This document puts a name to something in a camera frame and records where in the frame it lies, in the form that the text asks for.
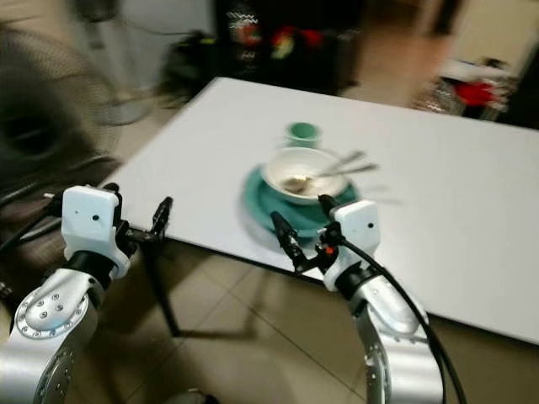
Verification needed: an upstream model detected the silver metal fork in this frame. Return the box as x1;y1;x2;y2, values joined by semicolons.
310;162;379;181

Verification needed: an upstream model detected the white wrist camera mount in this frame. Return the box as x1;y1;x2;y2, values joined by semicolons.
61;184;132;275
322;199;381;292

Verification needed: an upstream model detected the red object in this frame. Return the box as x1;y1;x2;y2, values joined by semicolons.
454;79;499;108

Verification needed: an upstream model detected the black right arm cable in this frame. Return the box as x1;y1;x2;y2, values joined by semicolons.
337;236;469;404

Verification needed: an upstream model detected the black shelf with colourful items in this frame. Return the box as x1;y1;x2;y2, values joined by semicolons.
212;0;356;93

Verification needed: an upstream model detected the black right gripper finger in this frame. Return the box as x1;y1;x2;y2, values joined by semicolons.
269;210;307;264
317;194;345;229

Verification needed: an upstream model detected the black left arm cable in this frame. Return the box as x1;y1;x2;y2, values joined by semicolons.
0;200;65;254

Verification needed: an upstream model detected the teal round plate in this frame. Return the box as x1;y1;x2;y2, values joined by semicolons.
241;163;360;242

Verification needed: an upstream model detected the white pedestal appliance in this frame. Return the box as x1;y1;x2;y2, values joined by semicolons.
71;0;151;125

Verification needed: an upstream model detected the silver metal spoon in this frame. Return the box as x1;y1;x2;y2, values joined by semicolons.
281;149;368;193

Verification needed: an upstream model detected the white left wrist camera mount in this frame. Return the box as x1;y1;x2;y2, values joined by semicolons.
61;184;132;275

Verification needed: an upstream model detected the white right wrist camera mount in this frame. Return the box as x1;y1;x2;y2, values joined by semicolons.
322;199;381;292

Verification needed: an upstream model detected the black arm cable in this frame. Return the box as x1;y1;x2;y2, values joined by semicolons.
337;236;469;404
0;200;65;254

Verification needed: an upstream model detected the white bowl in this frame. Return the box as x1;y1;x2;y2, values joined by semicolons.
260;146;349;206

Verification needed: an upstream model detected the black floor fan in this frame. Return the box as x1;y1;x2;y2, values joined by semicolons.
0;25;125;245

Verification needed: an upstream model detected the black table leg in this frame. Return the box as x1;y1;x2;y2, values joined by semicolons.
138;239;183;338

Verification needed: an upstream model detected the green cup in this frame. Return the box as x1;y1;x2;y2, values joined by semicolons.
284;120;322;151

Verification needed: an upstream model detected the black bag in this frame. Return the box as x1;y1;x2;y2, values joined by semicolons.
158;30;218;104

